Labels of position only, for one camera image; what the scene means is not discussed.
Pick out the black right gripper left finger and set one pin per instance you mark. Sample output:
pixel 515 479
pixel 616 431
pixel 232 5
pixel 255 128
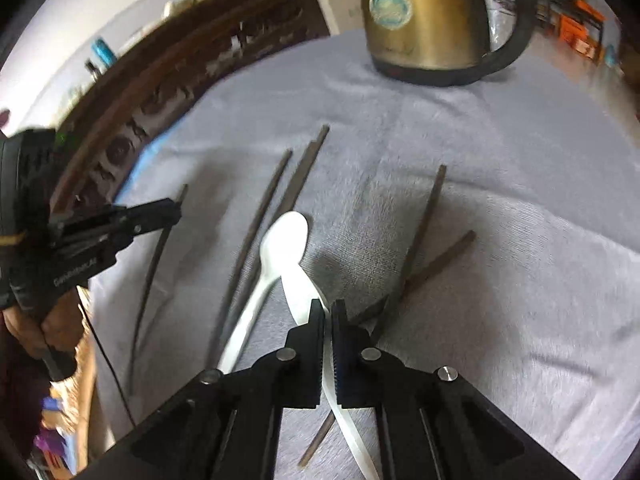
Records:
pixel 224 426

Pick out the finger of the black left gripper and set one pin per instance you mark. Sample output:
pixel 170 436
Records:
pixel 125 222

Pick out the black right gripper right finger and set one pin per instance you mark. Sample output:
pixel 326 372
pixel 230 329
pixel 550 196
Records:
pixel 431 425

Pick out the dark chopstick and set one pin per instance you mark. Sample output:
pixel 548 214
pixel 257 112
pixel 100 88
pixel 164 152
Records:
pixel 148 282
pixel 415 281
pixel 286 203
pixel 240 260
pixel 394 296

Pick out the white plastic spoon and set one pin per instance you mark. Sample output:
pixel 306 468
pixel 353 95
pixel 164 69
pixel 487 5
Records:
pixel 300 292
pixel 283 245

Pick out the person's left hand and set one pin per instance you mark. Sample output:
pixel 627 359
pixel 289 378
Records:
pixel 62 329

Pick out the dark carved wooden chair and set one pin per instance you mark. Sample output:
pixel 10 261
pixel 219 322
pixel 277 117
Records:
pixel 159 80

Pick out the grey towel cloth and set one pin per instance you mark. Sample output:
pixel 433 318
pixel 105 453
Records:
pixel 541 314

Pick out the brass electric kettle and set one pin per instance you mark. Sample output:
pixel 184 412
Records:
pixel 441 43

